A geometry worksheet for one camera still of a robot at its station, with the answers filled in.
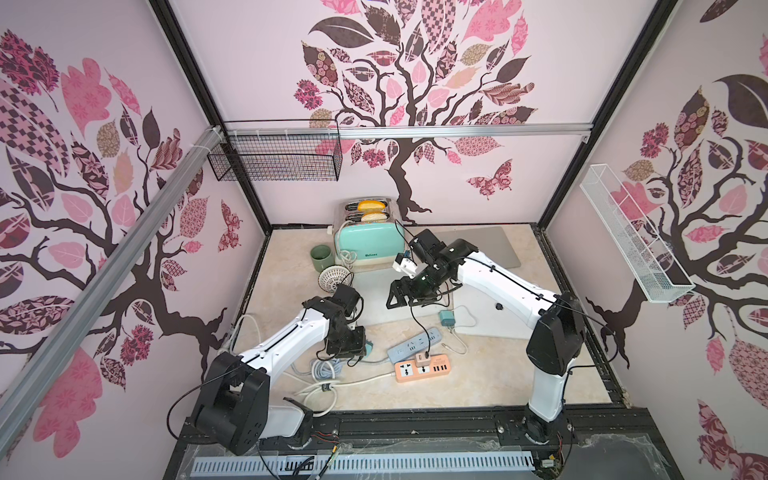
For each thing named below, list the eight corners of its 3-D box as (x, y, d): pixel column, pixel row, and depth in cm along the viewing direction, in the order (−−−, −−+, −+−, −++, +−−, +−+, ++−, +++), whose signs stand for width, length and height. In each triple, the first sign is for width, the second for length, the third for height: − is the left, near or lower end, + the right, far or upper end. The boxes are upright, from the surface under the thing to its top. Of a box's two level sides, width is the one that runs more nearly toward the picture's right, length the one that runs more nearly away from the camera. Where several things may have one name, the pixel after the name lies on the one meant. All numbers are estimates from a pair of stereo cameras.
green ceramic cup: (312, 274, 107) (307, 262, 102) (316, 256, 113) (312, 244, 108) (332, 274, 107) (329, 262, 102) (335, 256, 113) (332, 244, 107)
